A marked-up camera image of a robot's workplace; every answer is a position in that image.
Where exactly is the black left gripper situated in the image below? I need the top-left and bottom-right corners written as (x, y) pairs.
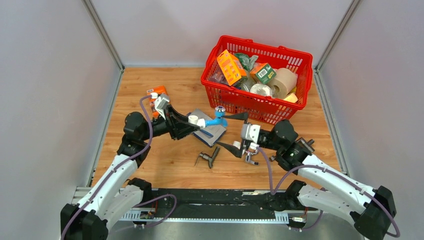
top-left (140, 104), bottom-right (200, 142)

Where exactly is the white plastic pipe elbow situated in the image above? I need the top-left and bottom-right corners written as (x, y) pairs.
top-left (188, 114), bottom-right (207, 129)

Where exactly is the blue plastic water faucet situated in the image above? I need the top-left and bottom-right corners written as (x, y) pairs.
top-left (205, 105), bottom-right (228, 128)

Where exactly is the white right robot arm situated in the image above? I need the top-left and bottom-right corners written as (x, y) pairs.
top-left (215, 112), bottom-right (401, 240)

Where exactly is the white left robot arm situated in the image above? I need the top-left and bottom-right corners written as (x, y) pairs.
top-left (60, 103), bottom-right (206, 240)

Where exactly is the white pipe elbow second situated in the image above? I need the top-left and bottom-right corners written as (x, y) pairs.
top-left (232, 141), bottom-right (243, 150)

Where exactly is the blue grey razor box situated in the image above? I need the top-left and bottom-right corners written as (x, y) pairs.
top-left (191, 108), bottom-right (227, 148)

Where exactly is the dark metal faucet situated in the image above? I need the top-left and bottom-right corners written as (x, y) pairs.
top-left (297, 137), bottom-right (315, 153)
top-left (194, 146), bottom-right (221, 169)

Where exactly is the orange blister pack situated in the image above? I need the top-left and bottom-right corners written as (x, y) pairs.
top-left (146, 85), bottom-right (168, 119)

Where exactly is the white wrapped roll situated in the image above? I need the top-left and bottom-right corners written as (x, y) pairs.
top-left (249, 83), bottom-right (274, 97)

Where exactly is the red plastic shopping basket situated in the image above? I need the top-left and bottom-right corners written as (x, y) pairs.
top-left (200, 35), bottom-right (313, 125)

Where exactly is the yellow sponge block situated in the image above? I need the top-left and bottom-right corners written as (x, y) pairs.
top-left (283, 92), bottom-right (298, 104)

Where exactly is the orange carton box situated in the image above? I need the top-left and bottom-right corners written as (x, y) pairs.
top-left (216, 49), bottom-right (248, 86)

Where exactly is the green small box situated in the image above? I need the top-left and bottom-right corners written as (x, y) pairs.
top-left (249, 63), bottom-right (277, 85)

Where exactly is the dark metal faucet right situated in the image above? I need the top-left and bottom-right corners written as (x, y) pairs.
top-left (297, 137), bottom-right (315, 153)

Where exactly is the beige toilet paper roll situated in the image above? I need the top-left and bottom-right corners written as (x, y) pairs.
top-left (267, 68), bottom-right (298, 99)

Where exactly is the green plastic bag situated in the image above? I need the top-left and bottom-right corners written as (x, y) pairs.
top-left (234, 52), bottom-right (259, 72)

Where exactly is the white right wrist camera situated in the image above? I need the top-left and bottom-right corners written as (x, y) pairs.
top-left (240, 123), bottom-right (261, 151)

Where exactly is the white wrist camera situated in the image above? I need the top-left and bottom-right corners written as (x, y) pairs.
top-left (154, 93), bottom-right (170, 118)
top-left (240, 123), bottom-right (261, 151)

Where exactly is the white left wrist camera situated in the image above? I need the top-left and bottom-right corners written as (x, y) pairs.
top-left (154, 93), bottom-right (170, 118)

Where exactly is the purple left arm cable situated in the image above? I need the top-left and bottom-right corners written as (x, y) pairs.
top-left (60, 95), bottom-right (178, 240)

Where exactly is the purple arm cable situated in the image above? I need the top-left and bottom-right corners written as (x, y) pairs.
top-left (256, 147), bottom-right (401, 239)
top-left (60, 95), bottom-right (178, 240)

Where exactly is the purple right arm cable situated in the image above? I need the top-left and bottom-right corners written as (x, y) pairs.
top-left (256, 147), bottom-right (401, 239)

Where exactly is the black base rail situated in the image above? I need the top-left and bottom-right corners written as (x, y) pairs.
top-left (142, 188), bottom-right (306, 220)

